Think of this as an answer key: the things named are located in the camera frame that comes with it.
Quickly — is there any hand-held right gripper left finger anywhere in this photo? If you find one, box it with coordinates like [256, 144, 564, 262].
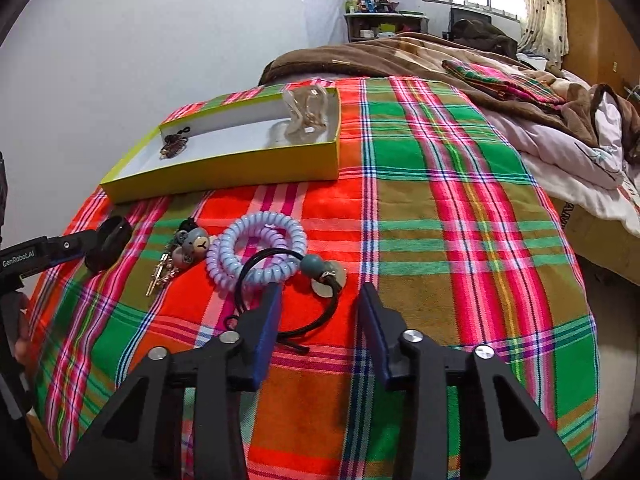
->
[59, 284, 284, 480]

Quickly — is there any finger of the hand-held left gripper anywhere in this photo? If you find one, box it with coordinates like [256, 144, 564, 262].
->
[0, 230, 99, 279]

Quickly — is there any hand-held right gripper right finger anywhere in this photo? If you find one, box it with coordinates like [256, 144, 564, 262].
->
[357, 282, 584, 480]

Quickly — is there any black bangle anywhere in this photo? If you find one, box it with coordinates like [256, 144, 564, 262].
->
[84, 215, 135, 274]

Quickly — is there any black cord bead necklace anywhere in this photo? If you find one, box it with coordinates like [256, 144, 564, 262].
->
[223, 246, 349, 357]

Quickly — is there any yellow-green shallow box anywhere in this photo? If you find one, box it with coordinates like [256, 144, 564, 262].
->
[100, 86, 342, 205]

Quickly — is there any person's left hand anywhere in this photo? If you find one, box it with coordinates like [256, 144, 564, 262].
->
[14, 292, 32, 367]

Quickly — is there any colourful plaid bedsheet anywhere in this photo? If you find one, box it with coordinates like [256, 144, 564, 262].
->
[25, 76, 602, 480]

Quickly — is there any dark brown hair clip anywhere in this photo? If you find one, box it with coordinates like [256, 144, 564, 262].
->
[158, 127, 194, 160]

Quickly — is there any clear hair claw clip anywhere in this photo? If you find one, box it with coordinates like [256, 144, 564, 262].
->
[271, 86, 332, 148]

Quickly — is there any cardboard box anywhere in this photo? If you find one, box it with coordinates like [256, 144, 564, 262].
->
[549, 194, 640, 272]

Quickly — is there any white pink quilt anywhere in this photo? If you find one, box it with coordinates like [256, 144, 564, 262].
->
[477, 55, 640, 237]

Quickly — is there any brown blanket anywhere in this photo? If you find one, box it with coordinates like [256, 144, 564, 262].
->
[258, 31, 640, 163]

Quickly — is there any folded plaid cloth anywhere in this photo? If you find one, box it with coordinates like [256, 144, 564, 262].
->
[442, 59, 569, 109]

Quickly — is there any dark jacket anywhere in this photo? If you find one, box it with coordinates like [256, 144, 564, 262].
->
[446, 7, 522, 57]

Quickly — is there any dotted curtain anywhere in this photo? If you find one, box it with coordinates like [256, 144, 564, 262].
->
[516, 0, 571, 59]

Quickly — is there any wooden wardrobe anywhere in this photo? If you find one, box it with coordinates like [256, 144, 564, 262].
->
[556, 0, 640, 92]

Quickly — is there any purple spiral hair tie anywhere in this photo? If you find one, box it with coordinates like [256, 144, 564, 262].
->
[205, 234, 242, 292]

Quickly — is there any light blue spiral hair tie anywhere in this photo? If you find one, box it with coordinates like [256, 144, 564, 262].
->
[219, 211, 308, 282]

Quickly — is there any bear charm keychain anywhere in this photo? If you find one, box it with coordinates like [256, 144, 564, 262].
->
[145, 217, 211, 297]

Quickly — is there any wall shelf unit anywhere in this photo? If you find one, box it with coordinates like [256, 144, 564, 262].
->
[343, 11, 430, 44]

